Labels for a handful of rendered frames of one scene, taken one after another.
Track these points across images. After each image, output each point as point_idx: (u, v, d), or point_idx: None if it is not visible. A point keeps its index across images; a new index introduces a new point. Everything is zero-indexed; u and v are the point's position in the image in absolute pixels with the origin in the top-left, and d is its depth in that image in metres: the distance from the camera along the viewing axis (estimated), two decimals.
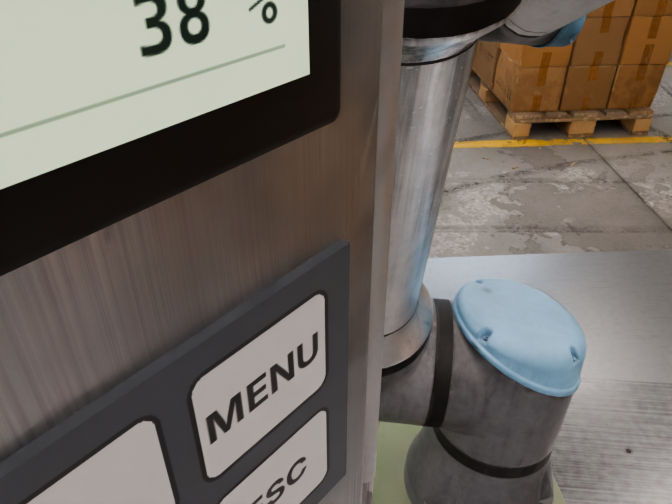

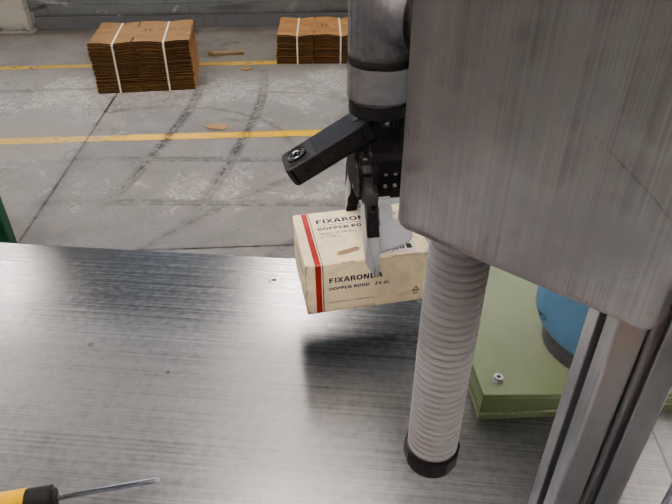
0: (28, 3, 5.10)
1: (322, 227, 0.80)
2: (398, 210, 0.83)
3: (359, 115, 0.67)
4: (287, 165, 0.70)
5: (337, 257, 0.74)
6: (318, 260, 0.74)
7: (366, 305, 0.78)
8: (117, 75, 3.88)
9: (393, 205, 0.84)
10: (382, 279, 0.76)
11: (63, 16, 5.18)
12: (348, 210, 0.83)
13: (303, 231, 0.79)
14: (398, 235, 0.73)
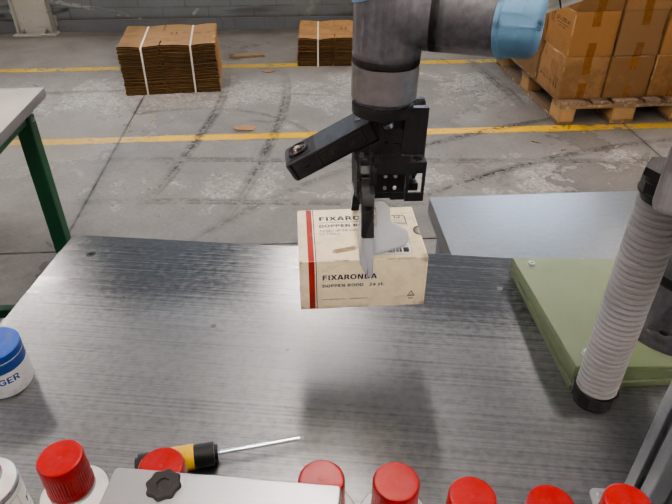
0: (51, 7, 5.21)
1: (324, 224, 0.80)
2: (403, 213, 0.83)
3: (360, 115, 0.67)
4: (287, 160, 0.71)
5: (332, 255, 0.74)
6: (313, 256, 0.74)
7: (359, 305, 0.78)
8: (145, 77, 3.98)
9: (399, 208, 0.84)
10: (376, 281, 0.76)
11: (85, 19, 5.28)
12: (353, 210, 0.83)
13: (304, 227, 0.80)
14: (394, 238, 0.72)
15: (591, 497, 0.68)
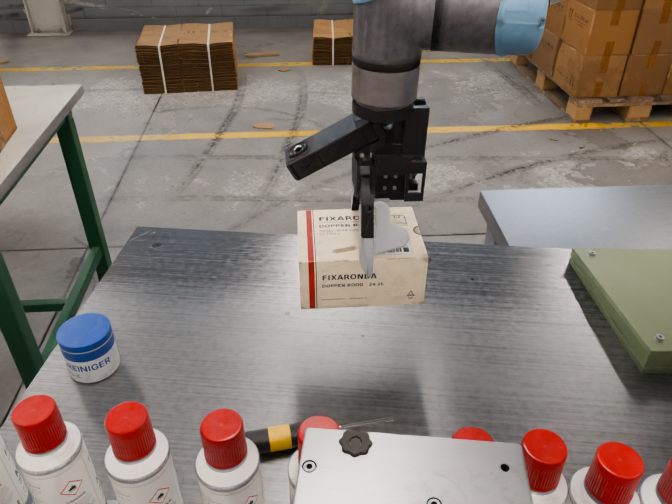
0: (65, 6, 5.23)
1: (324, 224, 0.80)
2: (403, 213, 0.83)
3: (360, 115, 0.67)
4: (288, 160, 0.71)
5: (332, 255, 0.74)
6: (313, 256, 0.74)
7: (359, 305, 0.78)
8: (163, 76, 4.01)
9: (399, 208, 0.84)
10: (376, 281, 0.76)
11: (99, 18, 5.30)
12: (353, 210, 0.83)
13: (304, 227, 0.80)
14: (393, 238, 0.72)
15: None
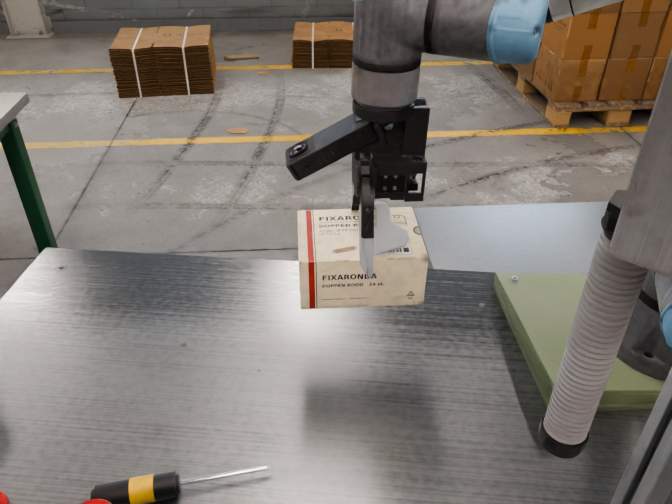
0: (45, 8, 5.17)
1: (324, 224, 0.80)
2: (403, 213, 0.83)
3: (360, 115, 0.67)
4: (288, 160, 0.71)
5: (332, 255, 0.74)
6: (313, 256, 0.74)
7: (359, 305, 0.78)
8: (138, 80, 3.95)
9: (399, 208, 0.84)
10: (376, 281, 0.76)
11: (79, 20, 5.25)
12: (353, 209, 0.83)
13: (304, 227, 0.80)
14: (394, 238, 0.72)
15: None
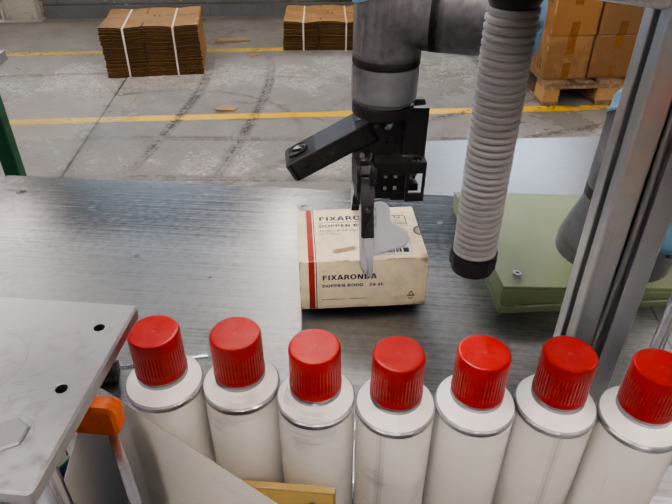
0: None
1: (324, 224, 0.80)
2: (403, 213, 0.83)
3: (360, 115, 0.67)
4: (288, 160, 0.71)
5: (332, 255, 0.74)
6: (313, 256, 0.74)
7: (359, 305, 0.78)
8: (127, 59, 3.94)
9: (399, 208, 0.84)
10: (376, 281, 0.76)
11: (71, 5, 5.24)
12: (353, 209, 0.83)
13: (304, 227, 0.80)
14: (394, 238, 0.72)
15: None
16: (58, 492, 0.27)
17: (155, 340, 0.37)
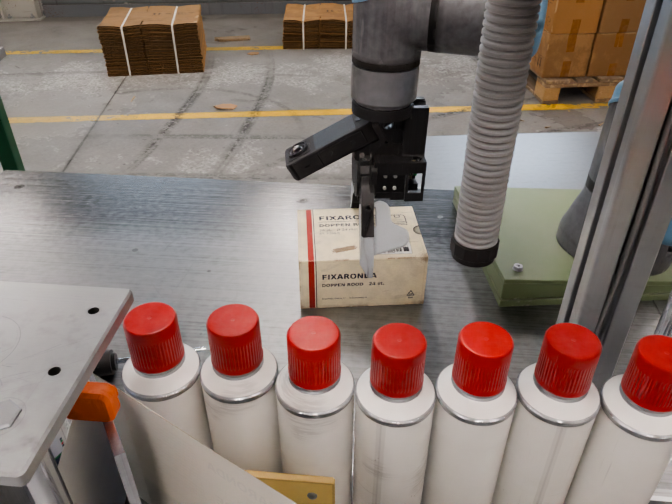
0: None
1: (324, 223, 0.80)
2: (403, 213, 0.82)
3: (359, 115, 0.67)
4: (287, 160, 0.71)
5: (332, 254, 0.74)
6: (313, 255, 0.74)
7: (359, 304, 0.78)
8: (127, 58, 3.94)
9: (399, 207, 0.84)
10: (376, 280, 0.76)
11: (71, 4, 5.24)
12: (353, 206, 0.83)
13: (304, 226, 0.80)
14: (394, 238, 0.72)
15: None
16: (51, 477, 0.27)
17: (151, 327, 0.37)
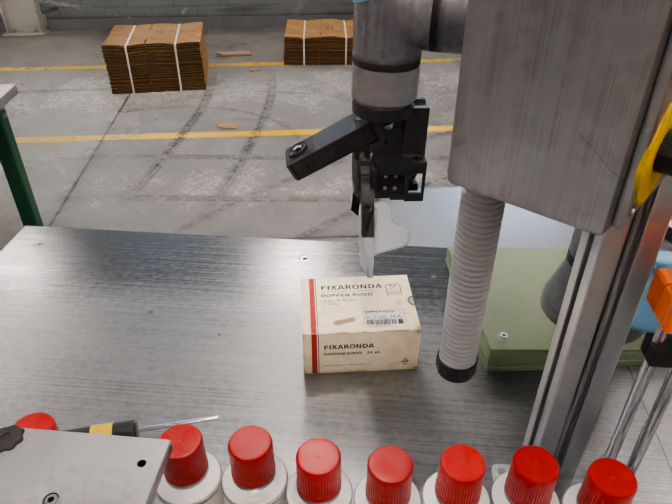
0: (40, 6, 5.23)
1: (326, 293, 0.87)
2: (399, 282, 0.89)
3: (360, 115, 0.67)
4: (288, 159, 0.71)
5: (333, 327, 0.81)
6: (315, 328, 0.81)
7: (358, 370, 0.85)
8: (130, 76, 4.01)
9: (395, 276, 0.91)
10: (373, 350, 0.83)
11: (74, 18, 5.31)
12: (353, 206, 0.83)
13: (307, 297, 0.87)
14: (394, 238, 0.72)
15: (492, 472, 0.71)
16: None
17: (182, 450, 0.44)
